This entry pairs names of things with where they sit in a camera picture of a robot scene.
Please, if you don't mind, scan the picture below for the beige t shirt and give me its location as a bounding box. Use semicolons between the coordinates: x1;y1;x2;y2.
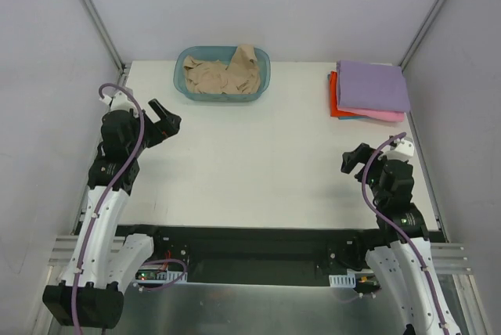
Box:
182;45;261;95

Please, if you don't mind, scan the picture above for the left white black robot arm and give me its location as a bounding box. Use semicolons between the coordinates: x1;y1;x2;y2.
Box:
42;99;181;330

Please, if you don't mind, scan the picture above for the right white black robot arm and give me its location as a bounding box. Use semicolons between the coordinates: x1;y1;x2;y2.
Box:
341;134;461;334

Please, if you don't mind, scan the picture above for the folded teal t shirt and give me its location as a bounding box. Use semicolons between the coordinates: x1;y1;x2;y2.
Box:
338;116;367;121

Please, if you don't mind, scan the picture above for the folded pink t shirt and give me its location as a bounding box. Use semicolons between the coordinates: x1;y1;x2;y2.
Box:
339;107;405;123

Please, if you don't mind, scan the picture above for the folded orange t shirt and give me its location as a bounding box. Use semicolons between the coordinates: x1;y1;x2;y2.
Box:
328;71;360;118

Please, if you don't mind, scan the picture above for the folded purple t shirt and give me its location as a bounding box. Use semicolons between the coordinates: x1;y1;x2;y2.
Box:
337;60;410;113

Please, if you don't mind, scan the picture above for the teal plastic basin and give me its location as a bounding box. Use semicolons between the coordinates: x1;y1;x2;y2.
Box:
173;45;271;103

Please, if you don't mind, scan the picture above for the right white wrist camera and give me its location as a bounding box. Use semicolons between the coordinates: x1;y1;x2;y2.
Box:
385;137;415;161

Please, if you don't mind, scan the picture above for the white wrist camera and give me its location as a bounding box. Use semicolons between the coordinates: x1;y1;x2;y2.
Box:
385;137;415;161
99;90;139;117

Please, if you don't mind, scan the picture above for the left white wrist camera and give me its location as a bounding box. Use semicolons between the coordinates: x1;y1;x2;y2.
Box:
99;90;139;117

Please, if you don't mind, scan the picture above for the right aluminium frame post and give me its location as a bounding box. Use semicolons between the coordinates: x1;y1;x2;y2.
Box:
399;0;448;70

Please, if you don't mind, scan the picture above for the aluminium frame post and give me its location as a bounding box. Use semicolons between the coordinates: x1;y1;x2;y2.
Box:
80;0;127;74
399;0;448;70

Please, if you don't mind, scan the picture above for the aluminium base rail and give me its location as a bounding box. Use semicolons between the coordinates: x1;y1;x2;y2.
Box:
48;235;473;275

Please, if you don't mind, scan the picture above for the right white cable duct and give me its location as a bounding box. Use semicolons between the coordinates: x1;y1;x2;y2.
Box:
329;273;357;289

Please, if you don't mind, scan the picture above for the white cable duct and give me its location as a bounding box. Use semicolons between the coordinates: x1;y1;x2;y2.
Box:
135;269;188;285
329;273;357;289

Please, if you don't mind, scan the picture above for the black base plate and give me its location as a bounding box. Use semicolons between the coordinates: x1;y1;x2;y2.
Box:
116;225;385;286

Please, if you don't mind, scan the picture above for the left aluminium frame post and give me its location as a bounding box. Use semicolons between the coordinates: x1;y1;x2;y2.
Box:
80;0;127;74

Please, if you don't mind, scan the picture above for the left white cable duct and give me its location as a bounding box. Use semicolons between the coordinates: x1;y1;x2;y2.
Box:
135;269;188;285

